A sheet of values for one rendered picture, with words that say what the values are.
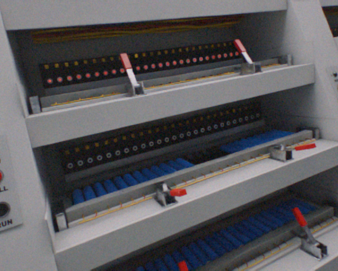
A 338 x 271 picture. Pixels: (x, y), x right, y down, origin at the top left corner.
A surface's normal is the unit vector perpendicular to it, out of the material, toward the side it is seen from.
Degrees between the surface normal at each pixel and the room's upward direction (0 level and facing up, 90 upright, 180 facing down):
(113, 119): 109
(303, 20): 90
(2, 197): 90
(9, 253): 90
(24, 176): 90
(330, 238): 19
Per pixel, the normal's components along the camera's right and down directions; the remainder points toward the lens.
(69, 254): 0.39, 0.11
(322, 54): 0.32, -0.22
